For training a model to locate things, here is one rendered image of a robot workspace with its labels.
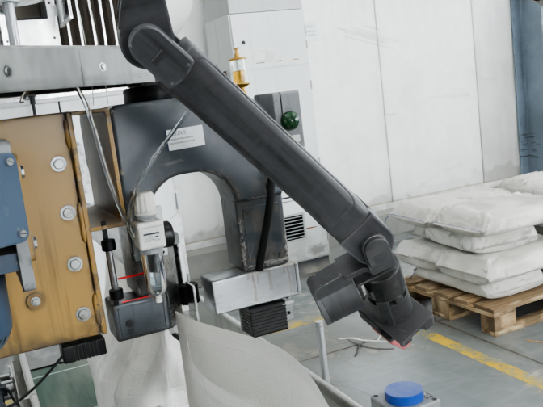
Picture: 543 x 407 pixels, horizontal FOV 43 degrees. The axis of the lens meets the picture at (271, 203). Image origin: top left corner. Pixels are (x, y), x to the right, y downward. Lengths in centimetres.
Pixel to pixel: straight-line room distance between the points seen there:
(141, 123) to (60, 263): 22
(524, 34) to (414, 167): 164
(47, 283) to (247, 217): 30
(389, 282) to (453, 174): 549
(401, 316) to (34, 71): 58
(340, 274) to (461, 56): 560
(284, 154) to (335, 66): 493
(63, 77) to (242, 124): 22
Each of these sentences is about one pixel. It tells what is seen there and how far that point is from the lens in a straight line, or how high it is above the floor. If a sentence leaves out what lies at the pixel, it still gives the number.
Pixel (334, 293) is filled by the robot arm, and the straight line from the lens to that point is 94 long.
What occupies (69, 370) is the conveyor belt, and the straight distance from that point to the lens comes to 283.
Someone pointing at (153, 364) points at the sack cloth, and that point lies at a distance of 131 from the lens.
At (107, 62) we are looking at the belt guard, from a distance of 94.
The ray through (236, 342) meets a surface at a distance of 87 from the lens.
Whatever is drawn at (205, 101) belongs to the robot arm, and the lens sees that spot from 79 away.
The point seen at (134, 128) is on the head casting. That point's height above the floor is 130.
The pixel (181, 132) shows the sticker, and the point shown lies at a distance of 101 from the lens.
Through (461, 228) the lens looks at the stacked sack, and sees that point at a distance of 364.
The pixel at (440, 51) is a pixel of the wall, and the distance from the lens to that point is 633.
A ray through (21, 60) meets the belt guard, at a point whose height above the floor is 140.
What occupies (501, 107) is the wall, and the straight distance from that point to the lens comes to 675.
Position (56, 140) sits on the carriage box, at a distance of 98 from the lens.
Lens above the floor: 133
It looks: 9 degrees down
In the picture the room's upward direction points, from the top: 7 degrees counter-clockwise
